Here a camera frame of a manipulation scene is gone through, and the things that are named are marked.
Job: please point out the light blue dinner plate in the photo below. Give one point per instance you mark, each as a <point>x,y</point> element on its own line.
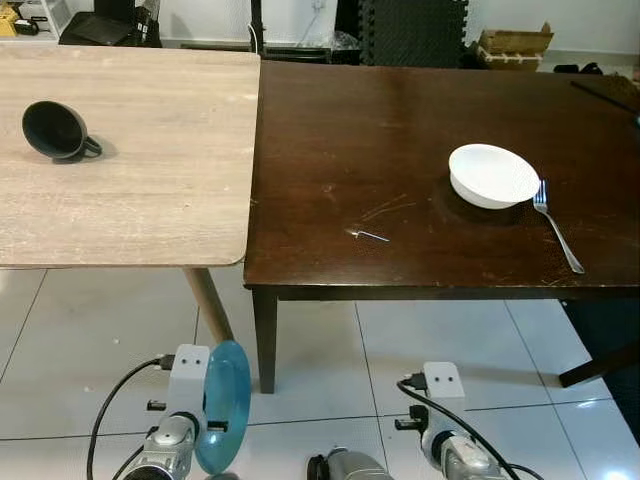
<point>227,400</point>

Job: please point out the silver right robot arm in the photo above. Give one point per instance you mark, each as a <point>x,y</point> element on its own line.
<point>460,458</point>

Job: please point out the grey right robot leg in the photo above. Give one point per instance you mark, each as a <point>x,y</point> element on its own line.
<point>350,468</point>

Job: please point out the dark blue rug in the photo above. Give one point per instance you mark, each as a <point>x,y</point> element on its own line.
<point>610,320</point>

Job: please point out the light wooden table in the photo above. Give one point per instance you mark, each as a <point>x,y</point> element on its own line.
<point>140,180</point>

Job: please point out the silver fork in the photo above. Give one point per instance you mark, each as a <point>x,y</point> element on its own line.
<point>558,228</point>

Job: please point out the white bowl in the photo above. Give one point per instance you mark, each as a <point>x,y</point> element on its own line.
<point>493,173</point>

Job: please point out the dark brown wooden table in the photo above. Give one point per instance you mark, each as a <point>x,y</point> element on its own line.
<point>400,140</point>

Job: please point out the thin black stick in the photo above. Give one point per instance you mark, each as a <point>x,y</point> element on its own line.
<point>602,95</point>

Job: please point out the black slipper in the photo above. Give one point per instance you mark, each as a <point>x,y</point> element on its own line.
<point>592,69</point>
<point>565,69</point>

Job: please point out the black foam puzzle mat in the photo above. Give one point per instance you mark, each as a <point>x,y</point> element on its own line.
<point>412,33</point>

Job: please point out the tan cardboard box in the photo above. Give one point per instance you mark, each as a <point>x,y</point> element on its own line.
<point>515,45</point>

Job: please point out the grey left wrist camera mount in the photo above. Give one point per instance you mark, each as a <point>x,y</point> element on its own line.
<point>190,375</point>

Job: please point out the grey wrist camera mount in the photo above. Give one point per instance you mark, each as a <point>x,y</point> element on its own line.
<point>442,381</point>
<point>190,375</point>

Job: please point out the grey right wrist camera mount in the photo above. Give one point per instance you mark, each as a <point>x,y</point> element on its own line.
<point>442,381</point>

